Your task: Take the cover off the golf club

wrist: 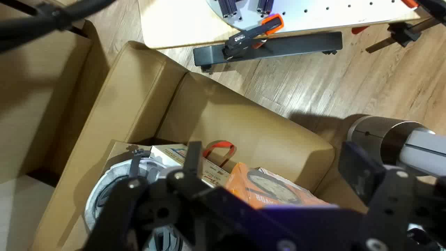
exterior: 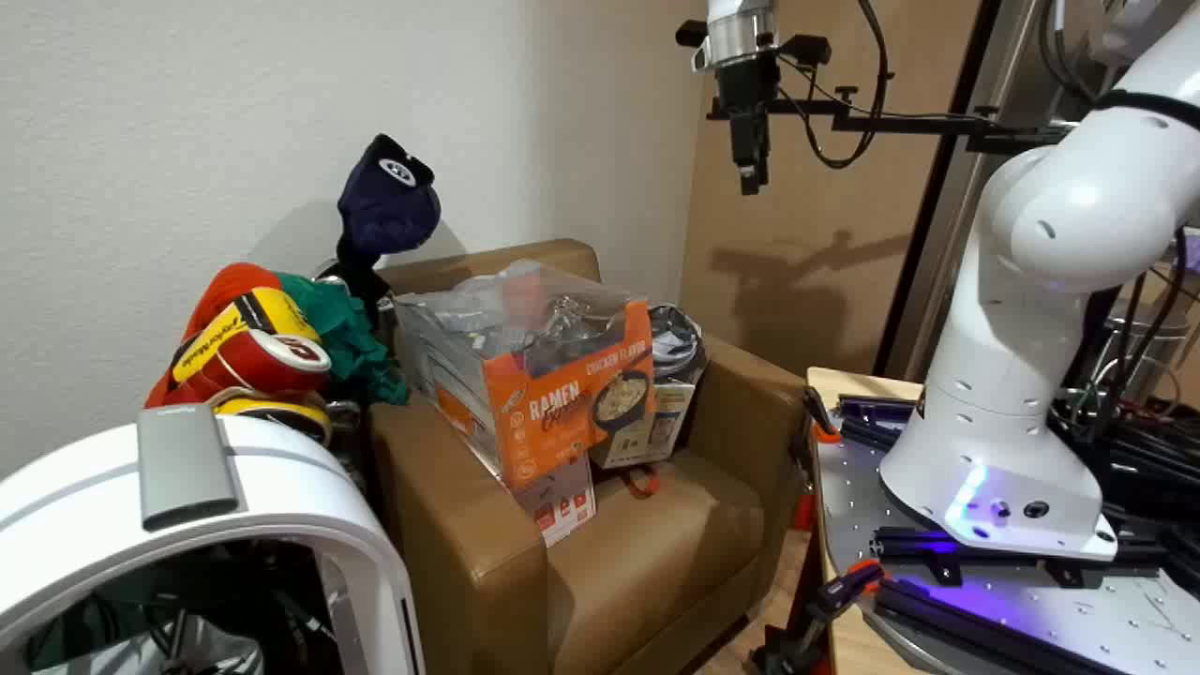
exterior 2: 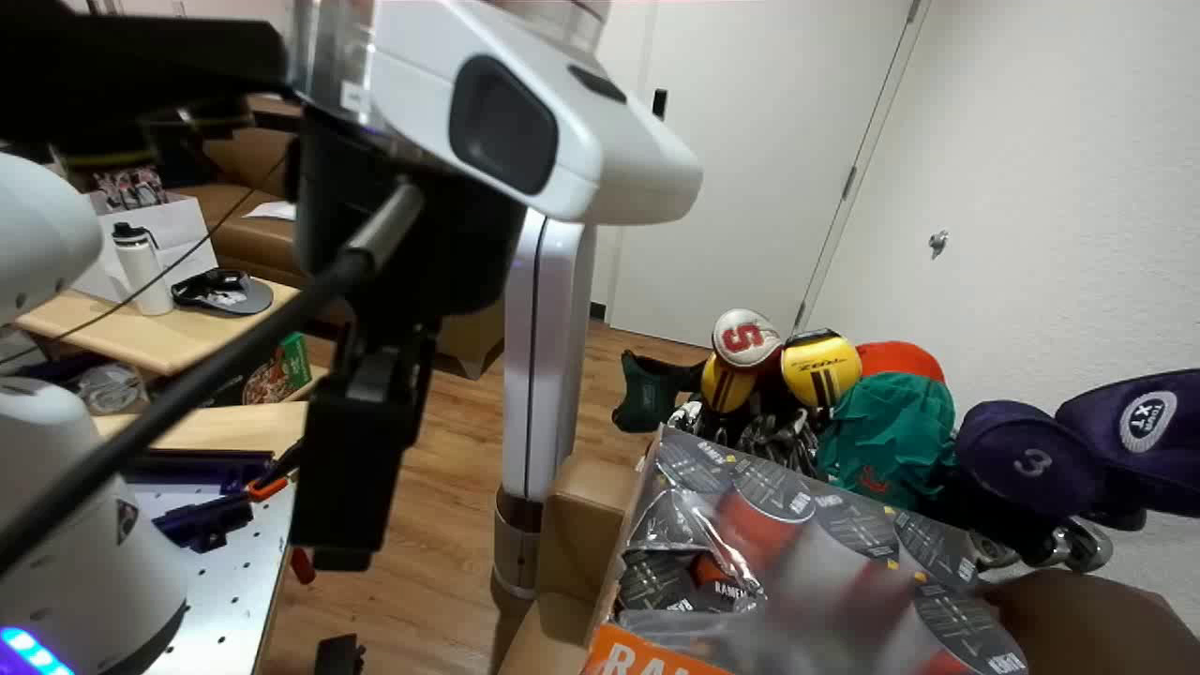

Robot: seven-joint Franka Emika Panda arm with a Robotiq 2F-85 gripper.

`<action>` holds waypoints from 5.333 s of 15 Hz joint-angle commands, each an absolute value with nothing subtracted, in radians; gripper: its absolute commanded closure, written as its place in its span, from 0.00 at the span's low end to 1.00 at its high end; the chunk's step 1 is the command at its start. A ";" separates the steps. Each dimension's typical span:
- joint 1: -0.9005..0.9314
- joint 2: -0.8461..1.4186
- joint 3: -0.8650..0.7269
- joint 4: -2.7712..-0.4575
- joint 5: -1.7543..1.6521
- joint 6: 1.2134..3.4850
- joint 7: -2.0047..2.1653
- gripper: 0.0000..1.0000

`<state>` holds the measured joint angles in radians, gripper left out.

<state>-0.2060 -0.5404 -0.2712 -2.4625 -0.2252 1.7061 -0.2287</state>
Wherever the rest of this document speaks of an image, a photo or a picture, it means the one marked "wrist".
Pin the brown cardboard box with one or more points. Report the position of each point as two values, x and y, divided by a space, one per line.
232 120

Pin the black metal floor bar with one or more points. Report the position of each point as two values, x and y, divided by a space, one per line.
288 46

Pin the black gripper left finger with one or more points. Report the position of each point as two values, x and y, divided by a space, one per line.
126 209

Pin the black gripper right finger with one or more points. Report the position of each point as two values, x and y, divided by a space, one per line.
395 209

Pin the round white black package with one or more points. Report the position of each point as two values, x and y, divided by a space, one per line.
102 184

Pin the black orange bar clamp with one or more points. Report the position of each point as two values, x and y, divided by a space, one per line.
433 8
405 32
253 33

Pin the white perforated base plate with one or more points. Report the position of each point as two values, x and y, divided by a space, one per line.
325 11

